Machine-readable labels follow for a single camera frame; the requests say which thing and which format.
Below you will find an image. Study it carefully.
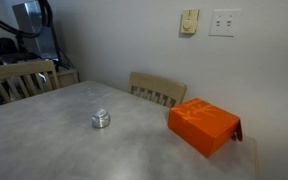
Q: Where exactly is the silver container lid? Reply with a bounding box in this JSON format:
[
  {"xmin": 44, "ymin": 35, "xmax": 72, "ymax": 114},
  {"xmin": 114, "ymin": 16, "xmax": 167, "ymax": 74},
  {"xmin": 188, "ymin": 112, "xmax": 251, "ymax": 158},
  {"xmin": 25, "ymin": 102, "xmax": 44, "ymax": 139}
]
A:
[{"xmin": 92, "ymin": 109, "xmax": 109, "ymax": 119}]

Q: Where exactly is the wooden side cabinet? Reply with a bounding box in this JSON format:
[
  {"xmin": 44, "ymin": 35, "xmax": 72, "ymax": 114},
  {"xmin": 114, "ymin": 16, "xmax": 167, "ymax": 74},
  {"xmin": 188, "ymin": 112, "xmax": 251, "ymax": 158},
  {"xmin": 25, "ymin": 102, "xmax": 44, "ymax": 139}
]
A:
[{"xmin": 57, "ymin": 68, "xmax": 79, "ymax": 88}]

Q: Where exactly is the wooden chair at wall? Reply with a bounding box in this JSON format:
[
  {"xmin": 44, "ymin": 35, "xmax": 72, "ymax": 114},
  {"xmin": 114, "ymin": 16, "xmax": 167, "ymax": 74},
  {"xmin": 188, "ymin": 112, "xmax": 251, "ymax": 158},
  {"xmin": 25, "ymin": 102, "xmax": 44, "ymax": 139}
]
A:
[{"xmin": 128, "ymin": 72, "xmax": 187, "ymax": 107}]

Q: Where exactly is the white double light switch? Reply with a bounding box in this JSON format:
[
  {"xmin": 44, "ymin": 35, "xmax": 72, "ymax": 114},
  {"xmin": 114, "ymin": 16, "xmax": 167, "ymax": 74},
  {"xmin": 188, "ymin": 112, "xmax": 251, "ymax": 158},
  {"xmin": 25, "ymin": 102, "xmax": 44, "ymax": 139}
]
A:
[{"xmin": 209, "ymin": 9, "xmax": 241, "ymax": 37}]

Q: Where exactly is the beige dimmer switch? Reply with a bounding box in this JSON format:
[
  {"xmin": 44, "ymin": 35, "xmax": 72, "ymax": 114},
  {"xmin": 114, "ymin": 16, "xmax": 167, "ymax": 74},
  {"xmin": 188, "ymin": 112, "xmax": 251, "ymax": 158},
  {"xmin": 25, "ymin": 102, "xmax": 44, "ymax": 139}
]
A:
[{"xmin": 180, "ymin": 9, "xmax": 199, "ymax": 34}]

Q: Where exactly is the orange cardboard box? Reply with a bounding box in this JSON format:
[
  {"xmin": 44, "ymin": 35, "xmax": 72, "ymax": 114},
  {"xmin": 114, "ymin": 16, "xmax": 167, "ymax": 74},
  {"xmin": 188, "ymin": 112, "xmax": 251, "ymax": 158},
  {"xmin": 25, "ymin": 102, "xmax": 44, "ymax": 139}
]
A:
[{"xmin": 168, "ymin": 98, "xmax": 243, "ymax": 158}]

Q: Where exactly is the silver round container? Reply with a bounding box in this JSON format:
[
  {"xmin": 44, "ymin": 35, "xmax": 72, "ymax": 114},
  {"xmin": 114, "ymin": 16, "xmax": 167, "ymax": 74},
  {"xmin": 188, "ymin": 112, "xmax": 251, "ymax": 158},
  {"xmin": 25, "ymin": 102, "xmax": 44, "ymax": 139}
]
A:
[{"xmin": 92, "ymin": 114, "xmax": 110, "ymax": 128}]

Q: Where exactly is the black cable bundle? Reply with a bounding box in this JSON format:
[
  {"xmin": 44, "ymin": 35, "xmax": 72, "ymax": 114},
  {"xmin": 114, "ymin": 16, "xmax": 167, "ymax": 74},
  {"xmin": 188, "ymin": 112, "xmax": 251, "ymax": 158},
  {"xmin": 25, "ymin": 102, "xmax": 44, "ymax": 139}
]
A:
[{"xmin": 0, "ymin": 0, "xmax": 72, "ymax": 69}]

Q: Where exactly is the wooden chair at left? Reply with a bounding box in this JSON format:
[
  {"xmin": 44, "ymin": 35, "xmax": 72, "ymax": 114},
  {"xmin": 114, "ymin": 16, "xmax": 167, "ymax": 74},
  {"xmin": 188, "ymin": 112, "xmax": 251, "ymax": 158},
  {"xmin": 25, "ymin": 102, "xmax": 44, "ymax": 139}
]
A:
[{"xmin": 0, "ymin": 60, "xmax": 60, "ymax": 103}]

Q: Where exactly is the grey metal panel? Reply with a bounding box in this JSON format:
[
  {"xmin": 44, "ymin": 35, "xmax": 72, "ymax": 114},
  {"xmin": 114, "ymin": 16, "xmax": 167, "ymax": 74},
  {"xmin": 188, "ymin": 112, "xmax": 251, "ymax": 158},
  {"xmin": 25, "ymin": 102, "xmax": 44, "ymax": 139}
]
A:
[{"xmin": 12, "ymin": 0, "xmax": 58, "ymax": 60}]

